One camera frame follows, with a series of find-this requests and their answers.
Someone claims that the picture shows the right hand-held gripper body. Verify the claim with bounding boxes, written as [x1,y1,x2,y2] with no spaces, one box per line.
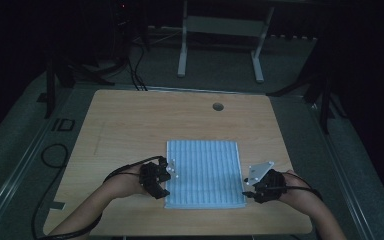
[244,161,287,205]

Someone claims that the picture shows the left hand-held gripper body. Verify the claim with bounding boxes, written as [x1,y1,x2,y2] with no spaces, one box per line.
[139,156,178,196]

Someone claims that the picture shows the blue striped towel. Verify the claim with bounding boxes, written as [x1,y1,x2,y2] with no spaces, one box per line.
[164,139,248,210]

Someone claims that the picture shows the person's left hand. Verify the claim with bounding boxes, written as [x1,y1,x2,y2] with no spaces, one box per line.
[111,164,151,199]

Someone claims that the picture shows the person's right hand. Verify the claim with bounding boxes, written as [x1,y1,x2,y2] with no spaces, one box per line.
[278,169,315,205]

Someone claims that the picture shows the black tripod stand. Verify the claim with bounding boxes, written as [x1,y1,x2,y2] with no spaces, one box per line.
[266,49,348,134]
[44,56,116,119]

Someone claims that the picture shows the dark equipment tower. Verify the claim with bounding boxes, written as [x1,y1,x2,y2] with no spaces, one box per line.
[111,0,151,68]

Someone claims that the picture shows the right hand-held gripper cable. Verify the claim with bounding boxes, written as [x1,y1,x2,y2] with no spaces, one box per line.
[263,170,324,202]

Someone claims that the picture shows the metal floor rail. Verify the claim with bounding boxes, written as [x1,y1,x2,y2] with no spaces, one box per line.
[308,99,376,240]
[0,88,94,234]

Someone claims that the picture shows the black cable bundle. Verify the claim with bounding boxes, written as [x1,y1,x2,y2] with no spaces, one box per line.
[126,43,148,92]

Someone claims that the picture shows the white metal desk frame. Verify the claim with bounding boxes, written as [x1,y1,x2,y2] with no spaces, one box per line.
[177,0,275,84]

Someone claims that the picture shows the black floor cable loop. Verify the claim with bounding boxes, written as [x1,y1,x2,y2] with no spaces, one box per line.
[30,143,70,239]

